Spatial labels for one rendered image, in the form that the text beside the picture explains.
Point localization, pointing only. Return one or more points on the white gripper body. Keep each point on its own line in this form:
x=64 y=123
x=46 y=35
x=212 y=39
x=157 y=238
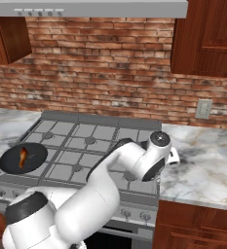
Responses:
x=174 y=154

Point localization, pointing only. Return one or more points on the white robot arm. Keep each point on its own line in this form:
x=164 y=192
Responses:
x=95 y=197

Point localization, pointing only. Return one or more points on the grey range hood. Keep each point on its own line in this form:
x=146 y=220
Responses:
x=95 y=7

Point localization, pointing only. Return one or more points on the grey stove knob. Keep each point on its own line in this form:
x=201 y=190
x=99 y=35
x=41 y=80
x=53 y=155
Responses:
x=126 y=213
x=145 y=216
x=1 y=192
x=16 y=194

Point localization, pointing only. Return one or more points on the grey stove with hob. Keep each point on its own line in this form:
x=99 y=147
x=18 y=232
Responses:
x=85 y=136

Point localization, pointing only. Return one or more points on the wooden wall cupboard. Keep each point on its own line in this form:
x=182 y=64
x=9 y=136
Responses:
x=4 y=39
x=209 y=39

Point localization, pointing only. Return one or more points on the grey wall outlet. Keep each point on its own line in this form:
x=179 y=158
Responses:
x=203 y=109

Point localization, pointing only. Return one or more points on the black frying pan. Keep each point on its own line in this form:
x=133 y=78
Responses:
x=33 y=155

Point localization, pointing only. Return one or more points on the brown chicken drumstick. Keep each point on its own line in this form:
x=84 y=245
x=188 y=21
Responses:
x=22 y=156

